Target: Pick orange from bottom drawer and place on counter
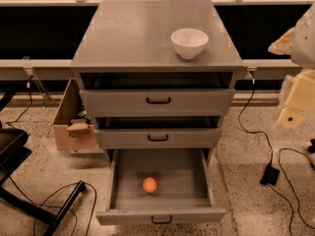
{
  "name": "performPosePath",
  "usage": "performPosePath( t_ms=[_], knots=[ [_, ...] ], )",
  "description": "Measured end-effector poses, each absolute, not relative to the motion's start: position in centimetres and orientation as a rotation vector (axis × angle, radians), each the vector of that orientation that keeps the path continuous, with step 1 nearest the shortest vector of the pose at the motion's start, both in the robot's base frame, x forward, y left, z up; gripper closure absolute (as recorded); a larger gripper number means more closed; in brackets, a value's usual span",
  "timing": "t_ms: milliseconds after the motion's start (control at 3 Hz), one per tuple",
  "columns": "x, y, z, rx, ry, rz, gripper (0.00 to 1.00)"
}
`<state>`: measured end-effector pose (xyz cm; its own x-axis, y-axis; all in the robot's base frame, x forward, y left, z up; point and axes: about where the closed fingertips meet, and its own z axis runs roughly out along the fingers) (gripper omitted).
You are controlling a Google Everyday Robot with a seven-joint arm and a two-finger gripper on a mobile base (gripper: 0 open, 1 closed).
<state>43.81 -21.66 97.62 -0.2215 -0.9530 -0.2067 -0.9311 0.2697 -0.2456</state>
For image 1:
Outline black cable left wall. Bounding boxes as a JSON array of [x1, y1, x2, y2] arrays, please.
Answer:
[[5, 75, 34, 127]]

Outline black adapter cable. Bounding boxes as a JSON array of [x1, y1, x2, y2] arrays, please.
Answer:
[[237, 77, 275, 165]]

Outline black power adapter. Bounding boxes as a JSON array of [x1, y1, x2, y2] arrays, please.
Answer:
[[260, 163, 280, 186]]

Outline black chair base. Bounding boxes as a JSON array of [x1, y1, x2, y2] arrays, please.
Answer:
[[0, 91, 87, 236]]

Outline orange fruit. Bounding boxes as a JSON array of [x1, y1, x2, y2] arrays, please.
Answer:
[[142, 177, 158, 194]]

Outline bottom grey open drawer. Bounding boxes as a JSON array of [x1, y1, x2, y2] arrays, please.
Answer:
[[96, 148, 225, 225]]

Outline black cable floor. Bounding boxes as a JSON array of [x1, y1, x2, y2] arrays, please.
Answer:
[[8, 175, 98, 236], [267, 147, 315, 236]]

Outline white ceramic bowl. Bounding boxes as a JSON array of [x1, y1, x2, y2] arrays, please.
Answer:
[[171, 29, 209, 59]]

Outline grey window rail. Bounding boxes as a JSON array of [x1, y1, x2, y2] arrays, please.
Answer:
[[0, 59, 301, 81]]

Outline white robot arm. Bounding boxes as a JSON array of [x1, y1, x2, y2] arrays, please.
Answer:
[[268, 4, 315, 129]]

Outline top grey drawer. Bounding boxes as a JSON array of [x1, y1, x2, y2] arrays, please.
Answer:
[[80, 89, 234, 117]]

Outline grey drawer cabinet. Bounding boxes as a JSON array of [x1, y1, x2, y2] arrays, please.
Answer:
[[69, 0, 245, 123]]

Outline black cable left floor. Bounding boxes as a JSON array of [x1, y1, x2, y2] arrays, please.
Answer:
[[8, 175, 98, 236]]

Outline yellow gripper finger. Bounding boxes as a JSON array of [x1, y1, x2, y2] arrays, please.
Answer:
[[277, 69, 315, 129], [268, 28, 294, 55]]

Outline middle grey drawer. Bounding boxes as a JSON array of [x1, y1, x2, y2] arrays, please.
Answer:
[[94, 128, 221, 149]]

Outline black cable right floor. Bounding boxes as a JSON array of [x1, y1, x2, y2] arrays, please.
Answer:
[[267, 147, 315, 236]]

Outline brown cardboard box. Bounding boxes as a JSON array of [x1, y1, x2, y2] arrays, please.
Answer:
[[53, 79, 97, 151]]

